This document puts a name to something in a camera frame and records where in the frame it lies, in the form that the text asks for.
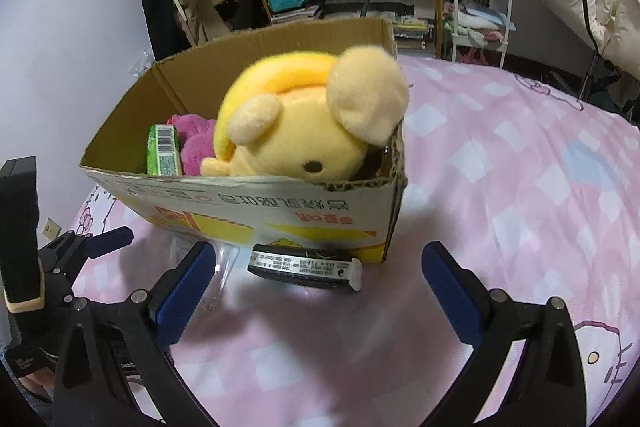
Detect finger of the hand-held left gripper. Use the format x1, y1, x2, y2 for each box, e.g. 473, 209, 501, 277
37, 227, 134, 313

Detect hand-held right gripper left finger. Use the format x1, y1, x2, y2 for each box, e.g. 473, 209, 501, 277
52, 240, 218, 427

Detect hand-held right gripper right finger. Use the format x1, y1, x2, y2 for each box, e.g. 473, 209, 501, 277
421, 241, 587, 427

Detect black block with cream end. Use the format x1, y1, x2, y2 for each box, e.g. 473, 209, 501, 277
0, 157, 46, 314

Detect printed cardboard box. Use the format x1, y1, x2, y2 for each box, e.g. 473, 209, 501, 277
78, 18, 408, 264

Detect green packet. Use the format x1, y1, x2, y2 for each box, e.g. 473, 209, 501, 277
146, 123, 183, 176

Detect magenta plush toy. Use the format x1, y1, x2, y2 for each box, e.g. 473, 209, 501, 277
166, 113, 221, 175

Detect yellow dog plush toy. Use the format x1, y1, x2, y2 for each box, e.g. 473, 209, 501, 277
200, 46, 411, 182

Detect person's left forearm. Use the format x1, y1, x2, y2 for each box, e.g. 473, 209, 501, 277
17, 371, 56, 405

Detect clear plastic wrapper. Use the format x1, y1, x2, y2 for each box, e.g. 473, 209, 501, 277
200, 244, 238, 313

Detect pink cat printed bedsheet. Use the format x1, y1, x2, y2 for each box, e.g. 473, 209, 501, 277
65, 54, 640, 427

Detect black flat device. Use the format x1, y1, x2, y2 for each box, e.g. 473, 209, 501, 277
247, 243, 363, 293

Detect plastic bag with items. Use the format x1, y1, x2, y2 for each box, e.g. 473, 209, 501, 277
130, 51, 157, 78

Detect folded clothes in cart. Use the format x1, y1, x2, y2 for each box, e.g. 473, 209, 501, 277
445, 0, 516, 45

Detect beige hanging coat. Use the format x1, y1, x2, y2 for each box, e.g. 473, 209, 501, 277
172, 0, 236, 48

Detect pile of papers and books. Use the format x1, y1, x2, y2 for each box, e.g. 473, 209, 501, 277
320, 0, 436, 55

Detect stack of books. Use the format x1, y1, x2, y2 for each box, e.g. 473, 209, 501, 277
270, 4, 321, 25

